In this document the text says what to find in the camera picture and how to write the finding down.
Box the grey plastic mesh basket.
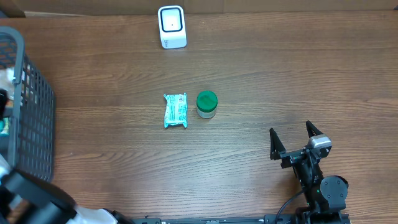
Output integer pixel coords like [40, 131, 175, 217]
[1, 26, 56, 182]

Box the green lid jar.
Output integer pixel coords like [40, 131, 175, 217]
[196, 90, 218, 119]

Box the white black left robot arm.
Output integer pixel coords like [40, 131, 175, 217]
[1, 158, 132, 224]

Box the small teal tissue pack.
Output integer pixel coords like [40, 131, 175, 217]
[0, 118, 9, 136]

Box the cardboard backdrop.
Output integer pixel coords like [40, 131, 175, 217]
[1, 0, 397, 17]

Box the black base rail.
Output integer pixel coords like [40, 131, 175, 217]
[130, 213, 352, 224]

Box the teal snack packet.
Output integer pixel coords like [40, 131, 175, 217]
[164, 93, 187, 128]

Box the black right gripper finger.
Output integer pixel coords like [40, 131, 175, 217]
[269, 128, 286, 160]
[305, 120, 323, 138]

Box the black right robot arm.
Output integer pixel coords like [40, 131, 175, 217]
[269, 120, 349, 213]

